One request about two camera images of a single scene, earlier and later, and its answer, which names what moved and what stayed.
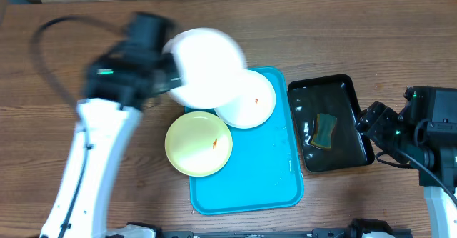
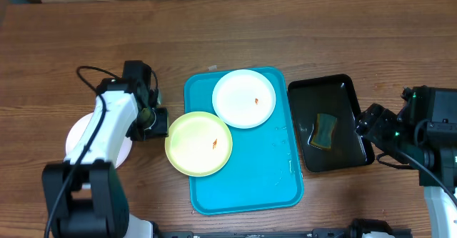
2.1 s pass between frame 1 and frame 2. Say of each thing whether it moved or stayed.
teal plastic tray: stayed
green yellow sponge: stayed
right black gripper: stayed
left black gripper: moved
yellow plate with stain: stayed
